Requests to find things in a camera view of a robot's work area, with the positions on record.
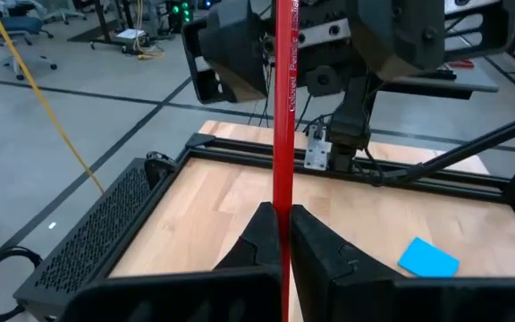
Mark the black desk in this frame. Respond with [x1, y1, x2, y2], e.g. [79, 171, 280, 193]
[89, 0, 127, 46]

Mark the yellow hanging cable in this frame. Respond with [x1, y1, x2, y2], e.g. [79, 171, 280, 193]
[0, 0, 106, 194]

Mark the blue sticky note pad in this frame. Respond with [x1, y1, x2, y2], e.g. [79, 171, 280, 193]
[396, 236, 460, 279]

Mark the white box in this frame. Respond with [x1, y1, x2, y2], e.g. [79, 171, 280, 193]
[114, 28, 147, 42]

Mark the grey desk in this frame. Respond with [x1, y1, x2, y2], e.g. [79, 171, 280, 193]
[380, 57, 500, 100]

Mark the black computer with green lights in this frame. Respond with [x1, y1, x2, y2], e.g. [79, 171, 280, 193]
[167, 0, 195, 23]

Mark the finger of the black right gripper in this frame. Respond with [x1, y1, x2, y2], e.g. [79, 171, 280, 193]
[346, 0, 515, 81]
[181, 0, 270, 105]

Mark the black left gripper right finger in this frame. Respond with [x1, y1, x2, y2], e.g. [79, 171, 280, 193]
[290, 204, 404, 322]

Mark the black floor cable loop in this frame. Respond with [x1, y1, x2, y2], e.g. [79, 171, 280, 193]
[0, 245, 44, 322]

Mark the black keyboard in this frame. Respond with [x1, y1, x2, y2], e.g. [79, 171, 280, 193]
[418, 66, 458, 81]

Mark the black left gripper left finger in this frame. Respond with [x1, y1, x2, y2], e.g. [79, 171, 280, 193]
[215, 201, 283, 272]

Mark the red coloured pencil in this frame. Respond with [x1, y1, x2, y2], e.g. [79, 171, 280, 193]
[271, 0, 301, 322]

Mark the white-framed blue office chair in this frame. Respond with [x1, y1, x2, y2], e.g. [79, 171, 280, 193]
[0, 0, 58, 82]

